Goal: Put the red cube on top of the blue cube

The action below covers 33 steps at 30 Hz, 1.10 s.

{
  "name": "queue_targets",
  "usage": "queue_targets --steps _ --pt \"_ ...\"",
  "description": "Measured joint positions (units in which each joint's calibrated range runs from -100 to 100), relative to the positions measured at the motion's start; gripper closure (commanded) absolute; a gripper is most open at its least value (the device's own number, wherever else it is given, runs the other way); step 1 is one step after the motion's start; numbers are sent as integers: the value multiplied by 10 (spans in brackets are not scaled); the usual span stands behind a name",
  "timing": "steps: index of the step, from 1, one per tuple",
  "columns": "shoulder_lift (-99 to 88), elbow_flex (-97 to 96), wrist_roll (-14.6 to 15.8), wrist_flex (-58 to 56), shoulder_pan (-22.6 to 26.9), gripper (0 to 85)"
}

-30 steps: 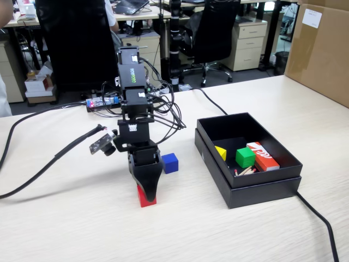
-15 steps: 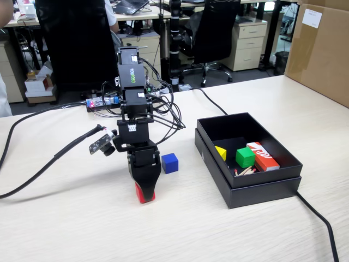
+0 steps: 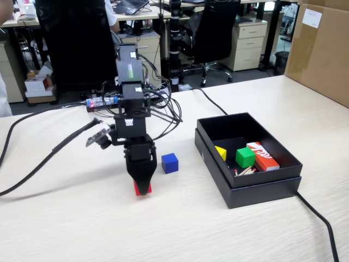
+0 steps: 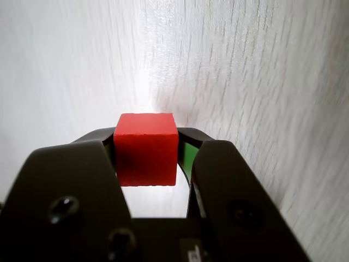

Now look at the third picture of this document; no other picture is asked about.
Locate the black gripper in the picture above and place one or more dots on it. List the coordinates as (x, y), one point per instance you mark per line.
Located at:
(140, 151)

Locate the red wooden cube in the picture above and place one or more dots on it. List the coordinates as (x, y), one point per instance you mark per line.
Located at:
(136, 191)

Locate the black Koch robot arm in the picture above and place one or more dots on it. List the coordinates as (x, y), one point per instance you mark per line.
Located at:
(131, 71)

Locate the blue wooden cube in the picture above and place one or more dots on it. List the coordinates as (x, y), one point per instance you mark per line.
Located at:
(169, 163)

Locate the green wooden cube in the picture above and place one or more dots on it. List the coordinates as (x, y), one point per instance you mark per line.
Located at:
(245, 158)

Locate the beige drawer cabinet dark top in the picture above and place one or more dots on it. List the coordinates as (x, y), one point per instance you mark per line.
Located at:
(245, 43)

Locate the yellow wooden block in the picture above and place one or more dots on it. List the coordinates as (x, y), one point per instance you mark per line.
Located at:
(222, 154)

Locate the robot controller board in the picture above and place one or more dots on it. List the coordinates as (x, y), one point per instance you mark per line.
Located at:
(95, 103)

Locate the red head wooden match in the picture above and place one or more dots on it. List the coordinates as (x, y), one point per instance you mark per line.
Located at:
(245, 171)
(249, 172)

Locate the black cardboard box tray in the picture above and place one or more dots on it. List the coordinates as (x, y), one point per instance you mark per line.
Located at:
(245, 125)

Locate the black open box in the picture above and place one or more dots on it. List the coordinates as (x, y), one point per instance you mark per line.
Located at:
(259, 195)

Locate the orange and white matchbox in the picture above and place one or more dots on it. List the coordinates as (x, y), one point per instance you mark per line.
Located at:
(264, 159)

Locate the flat brown carton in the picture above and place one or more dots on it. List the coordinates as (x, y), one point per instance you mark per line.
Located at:
(41, 99)

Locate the black pole white bands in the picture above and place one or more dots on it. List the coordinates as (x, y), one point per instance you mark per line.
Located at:
(174, 49)

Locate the small white open carton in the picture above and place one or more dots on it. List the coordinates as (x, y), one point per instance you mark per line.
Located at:
(34, 84)

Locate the wide black office chair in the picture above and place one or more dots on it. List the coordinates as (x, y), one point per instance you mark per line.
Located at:
(76, 49)

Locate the black swivel chair chrome base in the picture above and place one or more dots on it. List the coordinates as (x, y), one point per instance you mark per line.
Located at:
(215, 35)

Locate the seated person white shirt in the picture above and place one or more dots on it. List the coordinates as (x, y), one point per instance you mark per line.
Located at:
(113, 19)

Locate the light wooden office desk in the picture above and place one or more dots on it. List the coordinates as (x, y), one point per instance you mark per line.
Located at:
(155, 12)

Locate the black laptop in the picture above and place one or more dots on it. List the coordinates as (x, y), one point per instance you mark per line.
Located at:
(131, 6)

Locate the black trash bin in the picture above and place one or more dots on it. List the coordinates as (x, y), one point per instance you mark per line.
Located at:
(281, 64)

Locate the flat book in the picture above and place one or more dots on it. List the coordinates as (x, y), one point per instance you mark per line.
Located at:
(27, 19)

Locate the desk with black legs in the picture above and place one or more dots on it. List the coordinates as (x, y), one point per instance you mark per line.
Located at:
(272, 32)

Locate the small white desk box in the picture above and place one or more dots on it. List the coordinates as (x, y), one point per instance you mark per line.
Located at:
(28, 11)

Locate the large brown cardboard box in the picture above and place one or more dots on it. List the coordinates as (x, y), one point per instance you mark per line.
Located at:
(319, 54)

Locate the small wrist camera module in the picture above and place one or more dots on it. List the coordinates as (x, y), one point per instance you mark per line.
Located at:
(105, 142)

